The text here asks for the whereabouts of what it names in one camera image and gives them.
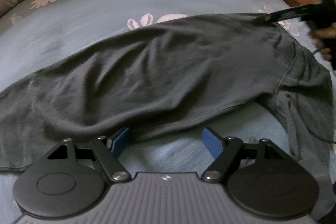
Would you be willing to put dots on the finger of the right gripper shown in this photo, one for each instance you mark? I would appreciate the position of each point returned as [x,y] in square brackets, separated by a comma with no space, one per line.
[304,12]

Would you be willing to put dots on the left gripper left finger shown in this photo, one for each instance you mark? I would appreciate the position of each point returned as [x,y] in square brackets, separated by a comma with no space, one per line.
[69,179]

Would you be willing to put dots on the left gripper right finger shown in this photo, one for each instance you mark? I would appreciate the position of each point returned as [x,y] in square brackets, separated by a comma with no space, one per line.
[260,178]

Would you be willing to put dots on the dark green trousers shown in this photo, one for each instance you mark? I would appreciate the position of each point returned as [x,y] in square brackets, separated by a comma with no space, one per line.
[170,77]

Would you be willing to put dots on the person's right hand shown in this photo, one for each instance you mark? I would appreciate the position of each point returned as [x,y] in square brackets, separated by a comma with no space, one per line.
[320,37]

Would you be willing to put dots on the green floral bed sheet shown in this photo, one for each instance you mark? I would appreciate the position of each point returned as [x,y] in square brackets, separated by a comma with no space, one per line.
[32,39]

